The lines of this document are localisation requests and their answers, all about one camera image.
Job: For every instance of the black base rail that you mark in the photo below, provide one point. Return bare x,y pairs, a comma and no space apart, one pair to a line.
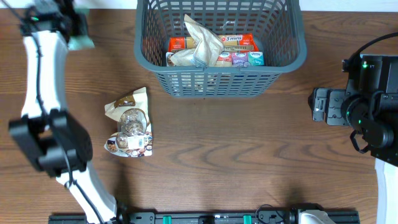
303,213

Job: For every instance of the grey plastic basket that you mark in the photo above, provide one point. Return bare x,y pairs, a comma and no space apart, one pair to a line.
277,27

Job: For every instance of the white brown snack bag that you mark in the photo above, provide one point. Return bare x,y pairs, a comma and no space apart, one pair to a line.
182,58

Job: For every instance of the blue tissue multipack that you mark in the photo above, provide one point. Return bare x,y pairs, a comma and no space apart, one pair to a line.
241,60

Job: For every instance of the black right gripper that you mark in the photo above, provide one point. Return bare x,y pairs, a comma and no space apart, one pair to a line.
336,98

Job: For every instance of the brown white coffee bag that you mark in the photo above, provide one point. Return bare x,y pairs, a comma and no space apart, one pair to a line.
209,45

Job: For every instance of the cookie bag with barcode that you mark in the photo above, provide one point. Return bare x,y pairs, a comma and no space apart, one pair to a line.
134,136

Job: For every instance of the teal snack packet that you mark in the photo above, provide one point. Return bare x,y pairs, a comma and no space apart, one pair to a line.
79,39

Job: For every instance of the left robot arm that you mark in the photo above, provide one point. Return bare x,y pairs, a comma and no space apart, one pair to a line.
52,140

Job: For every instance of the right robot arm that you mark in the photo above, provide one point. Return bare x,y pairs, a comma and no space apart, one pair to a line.
368,105

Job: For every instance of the orange spaghetti packet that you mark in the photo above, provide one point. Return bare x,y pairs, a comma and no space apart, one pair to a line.
232,43

